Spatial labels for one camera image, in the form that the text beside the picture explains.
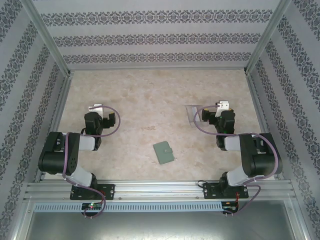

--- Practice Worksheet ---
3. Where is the grey metal sheet panel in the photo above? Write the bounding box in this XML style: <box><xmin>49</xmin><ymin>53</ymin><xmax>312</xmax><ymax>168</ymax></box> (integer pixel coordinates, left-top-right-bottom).
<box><xmin>14</xmin><ymin>211</ymin><xmax>310</xmax><ymax>240</ymax></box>

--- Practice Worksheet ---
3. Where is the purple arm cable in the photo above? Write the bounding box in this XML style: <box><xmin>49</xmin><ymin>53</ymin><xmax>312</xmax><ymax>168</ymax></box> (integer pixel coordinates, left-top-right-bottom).
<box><xmin>193</xmin><ymin>105</ymin><xmax>280</xmax><ymax>218</ymax></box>
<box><xmin>61</xmin><ymin>105</ymin><xmax>122</xmax><ymax>220</ymax></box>

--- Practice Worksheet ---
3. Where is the clear acrylic card stand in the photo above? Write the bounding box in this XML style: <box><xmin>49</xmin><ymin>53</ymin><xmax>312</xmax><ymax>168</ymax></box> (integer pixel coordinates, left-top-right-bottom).
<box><xmin>185</xmin><ymin>104</ymin><xmax>205</xmax><ymax>126</ymax></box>

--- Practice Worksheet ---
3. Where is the small circuit board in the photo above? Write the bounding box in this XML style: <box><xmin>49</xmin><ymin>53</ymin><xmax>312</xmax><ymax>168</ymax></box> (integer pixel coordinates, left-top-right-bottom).
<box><xmin>81</xmin><ymin>202</ymin><xmax>103</xmax><ymax>211</ymax></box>
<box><xmin>222</xmin><ymin>200</ymin><xmax>239</xmax><ymax>214</ymax></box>

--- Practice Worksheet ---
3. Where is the aluminium upright frame post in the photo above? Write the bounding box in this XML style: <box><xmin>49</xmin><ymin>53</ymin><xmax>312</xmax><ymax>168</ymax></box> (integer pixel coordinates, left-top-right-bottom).
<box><xmin>21</xmin><ymin>0</ymin><xmax>75</xmax><ymax>77</ymax></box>
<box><xmin>244</xmin><ymin>0</ymin><xmax>294</xmax><ymax>76</ymax></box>

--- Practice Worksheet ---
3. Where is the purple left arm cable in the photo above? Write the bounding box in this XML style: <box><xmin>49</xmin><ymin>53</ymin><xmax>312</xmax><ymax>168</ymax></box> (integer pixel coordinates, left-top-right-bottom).
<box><xmin>61</xmin><ymin>105</ymin><xmax>122</xmax><ymax>220</ymax></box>

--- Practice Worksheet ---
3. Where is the aluminium table edge rail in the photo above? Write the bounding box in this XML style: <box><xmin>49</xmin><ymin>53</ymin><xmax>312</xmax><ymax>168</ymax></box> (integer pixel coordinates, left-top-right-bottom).
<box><xmin>34</xmin><ymin>71</ymin><xmax>75</xmax><ymax>183</ymax></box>
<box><xmin>245</xmin><ymin>71</ymin><xmax>286</xmax><ymax>181</ymax></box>

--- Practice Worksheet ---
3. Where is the green card holder wallet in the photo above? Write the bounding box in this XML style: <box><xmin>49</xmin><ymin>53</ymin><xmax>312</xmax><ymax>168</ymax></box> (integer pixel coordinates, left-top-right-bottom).
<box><xmin>153</xmin><ymin>140</ymin><xmax>177</xmax><ymax>166</ymax></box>

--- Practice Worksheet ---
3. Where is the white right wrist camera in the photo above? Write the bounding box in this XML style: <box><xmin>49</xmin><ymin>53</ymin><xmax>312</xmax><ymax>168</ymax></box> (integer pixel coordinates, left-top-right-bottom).
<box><xmin>215</xmin><ymin>100</ymin><xmax>231</xmax><ymax>118</ymax></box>

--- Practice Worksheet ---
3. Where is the grey slotted cable duct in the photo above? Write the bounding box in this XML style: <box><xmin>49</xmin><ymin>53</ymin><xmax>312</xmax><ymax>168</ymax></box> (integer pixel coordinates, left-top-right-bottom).
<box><xmin>33</xmin><ymin>201</ymin><xmax>224</xmax><ymax>213</ymax></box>

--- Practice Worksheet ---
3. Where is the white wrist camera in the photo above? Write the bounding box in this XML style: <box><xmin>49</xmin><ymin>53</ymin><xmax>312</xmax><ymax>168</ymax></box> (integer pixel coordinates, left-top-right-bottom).
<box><xmin>215</xmin><ymin>100</ymin><xmax>231</xmax><ymax>118</ymax></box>
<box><xmin>88</xmin><ymin>103</ymin><xmax>104</xmax><ymax>117</ymax></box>

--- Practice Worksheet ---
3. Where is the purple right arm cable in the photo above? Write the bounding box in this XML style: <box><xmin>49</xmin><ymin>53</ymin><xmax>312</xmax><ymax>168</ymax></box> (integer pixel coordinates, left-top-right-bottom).
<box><xmin>193</xmin><ymin>105</ymin><xmax>280</xmax><ymax>218</ymax></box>

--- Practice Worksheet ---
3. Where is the long aluminium base rail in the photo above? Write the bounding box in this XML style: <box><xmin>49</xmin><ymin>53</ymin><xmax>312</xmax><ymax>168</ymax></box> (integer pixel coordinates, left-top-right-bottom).
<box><xmin>23</xmin><ymin>179</ymin><xmax>298</xmax><ymax>201</ymax></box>

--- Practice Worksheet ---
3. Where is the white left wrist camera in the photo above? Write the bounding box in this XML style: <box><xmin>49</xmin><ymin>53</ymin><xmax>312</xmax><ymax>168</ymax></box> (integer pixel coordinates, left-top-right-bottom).
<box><xmin>88</xmin><ymin>103</ymin><xmax>104</xmax><ymax>117</ymax></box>

